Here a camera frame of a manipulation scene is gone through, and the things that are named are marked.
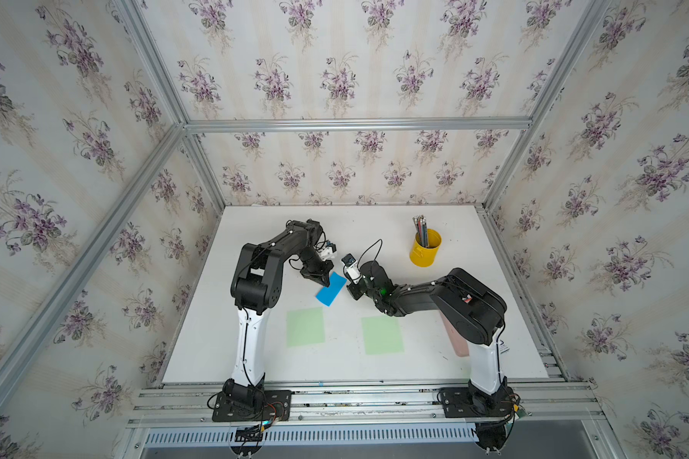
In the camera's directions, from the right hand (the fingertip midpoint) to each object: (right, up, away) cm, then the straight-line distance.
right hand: (349, 274), depth 96 cm
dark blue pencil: (+26, +14, -1) cm, 29 cm away
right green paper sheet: (+10, -17, -10) cm, 23 cm away
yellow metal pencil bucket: (+29, +5, +8) cm, 30 cm away
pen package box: (+45, -19, -14) cm, 51 cm away
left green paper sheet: (-14, -15, -8) cm, 22 cm away
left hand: (-7, -3, +1) cm, 8 cm away
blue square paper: (-7, -7, -2) cm, 10 cm away
